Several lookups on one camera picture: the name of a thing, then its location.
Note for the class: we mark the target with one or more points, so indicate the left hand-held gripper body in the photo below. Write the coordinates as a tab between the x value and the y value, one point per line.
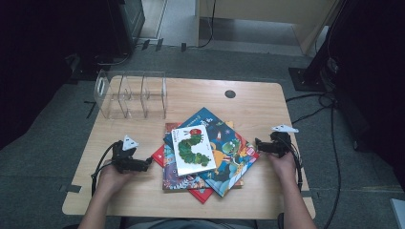
127	163

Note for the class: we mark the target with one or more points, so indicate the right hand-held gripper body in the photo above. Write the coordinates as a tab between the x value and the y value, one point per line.
279	144

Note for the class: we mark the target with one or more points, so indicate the light blue monster picture book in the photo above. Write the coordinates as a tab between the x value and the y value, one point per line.
173	181

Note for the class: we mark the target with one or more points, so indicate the blue dinosaur picture book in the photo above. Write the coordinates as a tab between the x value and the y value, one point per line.
229	149

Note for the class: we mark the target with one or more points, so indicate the white caterpillar picture book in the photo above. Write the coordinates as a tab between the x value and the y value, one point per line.
192	149

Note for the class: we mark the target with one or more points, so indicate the red picture book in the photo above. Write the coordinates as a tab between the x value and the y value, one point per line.
202	195

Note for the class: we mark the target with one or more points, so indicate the clear acrylic book rack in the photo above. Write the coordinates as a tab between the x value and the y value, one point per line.
133	95

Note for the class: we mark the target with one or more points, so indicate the person's left hand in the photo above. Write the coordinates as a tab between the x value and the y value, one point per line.
111	178

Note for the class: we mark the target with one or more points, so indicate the person's right hand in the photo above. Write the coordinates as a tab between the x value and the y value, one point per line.
283	167

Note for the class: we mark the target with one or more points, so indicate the black floor tape strip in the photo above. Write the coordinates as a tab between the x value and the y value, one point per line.
74	188
307	193

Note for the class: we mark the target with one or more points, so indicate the black metal stand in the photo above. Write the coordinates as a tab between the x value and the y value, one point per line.
313	76

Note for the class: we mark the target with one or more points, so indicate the beige wooden furniture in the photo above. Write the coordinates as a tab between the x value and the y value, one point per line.
254	12

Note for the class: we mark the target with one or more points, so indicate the black cabinet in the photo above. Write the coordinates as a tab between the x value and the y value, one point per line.
127	25

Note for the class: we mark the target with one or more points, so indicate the white object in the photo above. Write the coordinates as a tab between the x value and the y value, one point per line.
399	213

